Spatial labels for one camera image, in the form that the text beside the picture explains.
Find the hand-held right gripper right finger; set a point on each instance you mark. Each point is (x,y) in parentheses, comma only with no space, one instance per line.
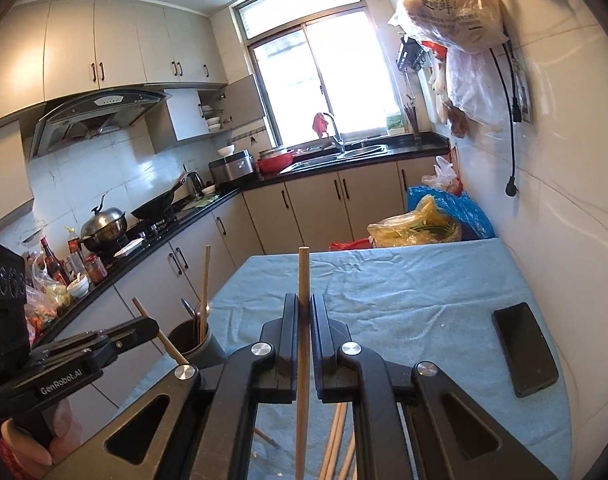
(329,350)

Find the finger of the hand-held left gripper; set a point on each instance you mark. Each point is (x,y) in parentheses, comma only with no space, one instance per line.
(129,332)

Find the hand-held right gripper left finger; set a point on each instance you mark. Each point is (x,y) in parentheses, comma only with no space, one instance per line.
(284,350)

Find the light wooden chopstick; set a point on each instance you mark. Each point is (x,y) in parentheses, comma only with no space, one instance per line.
(206,280)
(170,344)
(304,270)

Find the dark perforated utensil holder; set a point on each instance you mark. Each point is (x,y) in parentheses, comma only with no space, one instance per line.
(209,347)

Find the bunch of wooden chopsticks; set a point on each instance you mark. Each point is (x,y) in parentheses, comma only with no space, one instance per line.
(336,435)

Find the person's left hand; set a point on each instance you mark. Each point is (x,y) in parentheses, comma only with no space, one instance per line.
(64,425)

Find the small white bowl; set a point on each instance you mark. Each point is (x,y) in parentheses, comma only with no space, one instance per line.
(79,287)

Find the red chili sauce jar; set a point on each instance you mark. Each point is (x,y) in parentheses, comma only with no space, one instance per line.
(96,269)

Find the plastic bag of vegetables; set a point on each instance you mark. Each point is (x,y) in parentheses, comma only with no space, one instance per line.
(46,300)

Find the yellow capped sauce bottle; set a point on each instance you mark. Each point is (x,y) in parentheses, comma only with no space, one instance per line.
(75,250)

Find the dark sauce bottle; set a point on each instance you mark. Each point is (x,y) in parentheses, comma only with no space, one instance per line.
(54,265)

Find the red plastic bag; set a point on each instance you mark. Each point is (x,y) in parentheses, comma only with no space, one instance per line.
(349,246)

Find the steel wok with lid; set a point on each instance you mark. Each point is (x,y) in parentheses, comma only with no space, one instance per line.
(104,227)

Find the gas stove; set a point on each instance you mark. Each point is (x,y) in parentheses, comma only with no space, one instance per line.
(154,227)

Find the black frying pan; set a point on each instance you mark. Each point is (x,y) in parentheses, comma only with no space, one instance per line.
(154,207)

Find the yellow plastic bag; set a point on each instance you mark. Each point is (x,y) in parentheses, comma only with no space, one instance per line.
(399,232)

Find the beige base cabinets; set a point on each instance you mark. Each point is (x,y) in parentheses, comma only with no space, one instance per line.
(314,205)

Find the steel kettle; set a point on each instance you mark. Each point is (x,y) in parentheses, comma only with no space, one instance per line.
(195,185)

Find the black kitchen countertop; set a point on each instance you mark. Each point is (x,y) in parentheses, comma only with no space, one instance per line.
(264,180)

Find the red basin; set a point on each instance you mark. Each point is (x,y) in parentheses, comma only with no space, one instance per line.
(275,164)

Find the black rice cooker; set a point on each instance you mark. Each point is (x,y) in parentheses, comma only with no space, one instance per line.
(231,169)

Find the black smartphone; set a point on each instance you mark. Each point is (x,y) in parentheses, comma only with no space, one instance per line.
(526,350)

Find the blue plastic bag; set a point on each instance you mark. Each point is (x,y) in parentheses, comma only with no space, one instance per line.
(471,212)

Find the steel kitchen sink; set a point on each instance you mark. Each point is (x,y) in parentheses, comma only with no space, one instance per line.
(344,152)

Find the white pink plastic bag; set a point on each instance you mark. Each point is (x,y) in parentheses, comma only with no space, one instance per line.
(441,172)

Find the metal sink faucet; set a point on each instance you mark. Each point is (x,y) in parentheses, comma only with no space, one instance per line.
(336,132)

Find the grey range hood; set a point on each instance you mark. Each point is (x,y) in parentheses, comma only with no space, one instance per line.
(94,115)

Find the open cabinet with dishes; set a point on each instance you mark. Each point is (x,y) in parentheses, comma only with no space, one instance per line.
(184,115)

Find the red hanging cloth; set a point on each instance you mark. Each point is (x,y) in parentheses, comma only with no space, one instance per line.
(320,125)

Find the green and white box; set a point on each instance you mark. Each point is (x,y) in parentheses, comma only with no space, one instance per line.
(395,124)

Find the holder with dark chopsticks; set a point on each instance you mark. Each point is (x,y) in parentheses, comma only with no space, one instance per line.
(413,125)

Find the kitchen window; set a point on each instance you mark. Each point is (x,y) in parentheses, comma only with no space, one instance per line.
(324,60)

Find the clear hanging plastic bag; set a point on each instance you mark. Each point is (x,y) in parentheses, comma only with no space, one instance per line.
(476,85)

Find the printed hanging plastic bag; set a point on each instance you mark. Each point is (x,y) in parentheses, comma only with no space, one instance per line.
(454,10)

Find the beige wall cabinets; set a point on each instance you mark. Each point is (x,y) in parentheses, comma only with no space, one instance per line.
(69,50)

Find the black wall rack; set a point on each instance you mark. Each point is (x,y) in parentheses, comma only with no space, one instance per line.
(414,52)

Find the wall socket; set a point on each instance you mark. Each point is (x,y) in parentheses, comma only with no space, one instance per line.
(524,95)

